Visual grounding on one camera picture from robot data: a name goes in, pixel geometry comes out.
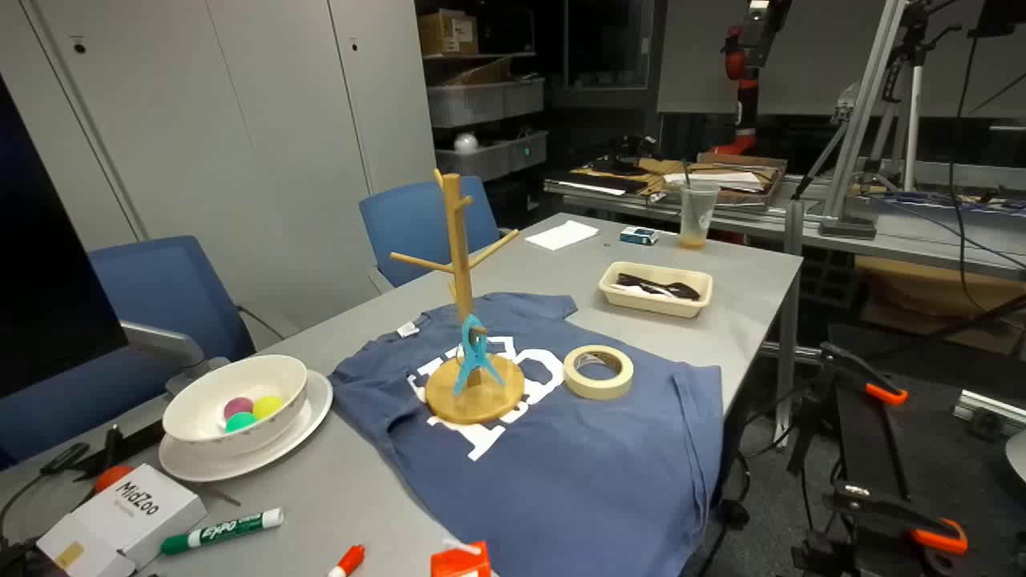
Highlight wooden mug tree hanger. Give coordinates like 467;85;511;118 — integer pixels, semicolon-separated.
389;167;529;427

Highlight blue printed t-shirt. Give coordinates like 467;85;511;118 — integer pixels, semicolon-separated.
328;287;732;577

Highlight white paper sheet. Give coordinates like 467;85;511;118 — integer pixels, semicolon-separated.
522;218;604;252

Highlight beige masking tape roll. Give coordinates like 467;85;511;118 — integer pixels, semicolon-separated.
560;344;639;405

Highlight black sunglasses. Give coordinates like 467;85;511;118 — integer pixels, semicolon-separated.
617;268;703;300

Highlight beige plastic tray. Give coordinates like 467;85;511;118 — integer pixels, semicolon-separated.
597;260;714;321

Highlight grey shelf bin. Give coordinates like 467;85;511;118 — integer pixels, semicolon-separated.
432;128;553;181
428;74;547;130

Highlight clear plastic cup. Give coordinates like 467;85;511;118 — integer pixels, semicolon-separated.
676;181;723;252

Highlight wooden board stack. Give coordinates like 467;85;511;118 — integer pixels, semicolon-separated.
570;149;793;210

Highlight white bowl with fruit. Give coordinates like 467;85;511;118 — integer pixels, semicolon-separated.
158;368;336;485

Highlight brown cardboard box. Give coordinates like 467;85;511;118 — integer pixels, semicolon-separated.
416;5;482;57

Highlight red orange small box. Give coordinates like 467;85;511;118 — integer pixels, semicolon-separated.
428;539;498;577

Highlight red marker pen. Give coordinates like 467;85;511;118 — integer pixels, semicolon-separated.
328;542;369;577

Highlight red background robot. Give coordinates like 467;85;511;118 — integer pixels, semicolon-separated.
717;0;796;157

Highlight white tall cabinet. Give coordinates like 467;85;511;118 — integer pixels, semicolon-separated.
0;0;438;345

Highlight green marker pen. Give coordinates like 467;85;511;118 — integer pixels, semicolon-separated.
158;504;289;558

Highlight grey background workbench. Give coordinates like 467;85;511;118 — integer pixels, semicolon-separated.
542;157;1026;282

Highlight white cardboard box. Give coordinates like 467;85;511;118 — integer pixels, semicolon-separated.
37;460;209;577

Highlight black computer monitor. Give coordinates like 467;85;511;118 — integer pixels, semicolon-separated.
0;74;133;400

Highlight black clamp orange handle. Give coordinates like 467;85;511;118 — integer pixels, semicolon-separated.
819;339;913;410
830;482;975;558

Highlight aluminium frame post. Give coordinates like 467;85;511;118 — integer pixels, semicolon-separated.
819;0;912;240

